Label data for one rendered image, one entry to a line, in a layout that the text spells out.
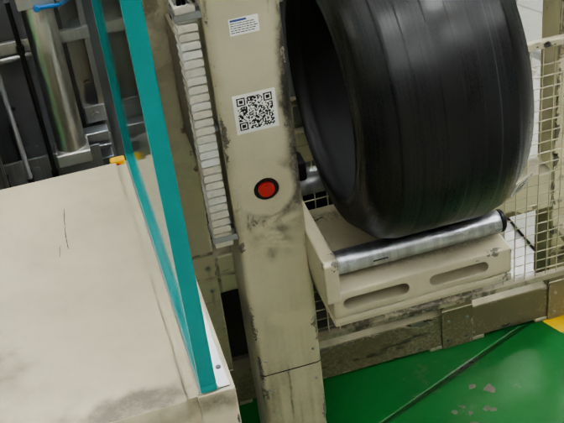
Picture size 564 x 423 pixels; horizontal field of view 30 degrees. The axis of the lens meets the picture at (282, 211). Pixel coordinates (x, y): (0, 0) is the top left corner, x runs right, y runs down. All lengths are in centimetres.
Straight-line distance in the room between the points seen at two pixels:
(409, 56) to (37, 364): 76
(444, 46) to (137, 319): 68
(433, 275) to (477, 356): 105
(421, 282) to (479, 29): 53
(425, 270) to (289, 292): 26
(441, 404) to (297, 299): 98
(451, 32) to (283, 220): 49
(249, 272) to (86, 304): 67
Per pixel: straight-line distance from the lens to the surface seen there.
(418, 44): 168
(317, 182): 216
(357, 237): 218
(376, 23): 168
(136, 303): 134
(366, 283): 196
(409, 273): 198
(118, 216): 151
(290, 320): 208
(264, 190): 188
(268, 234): 194
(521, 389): 299
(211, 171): 185
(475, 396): 296
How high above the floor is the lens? 209
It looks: 34 degrees down
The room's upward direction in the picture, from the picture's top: 7 degrees counter-clockwise
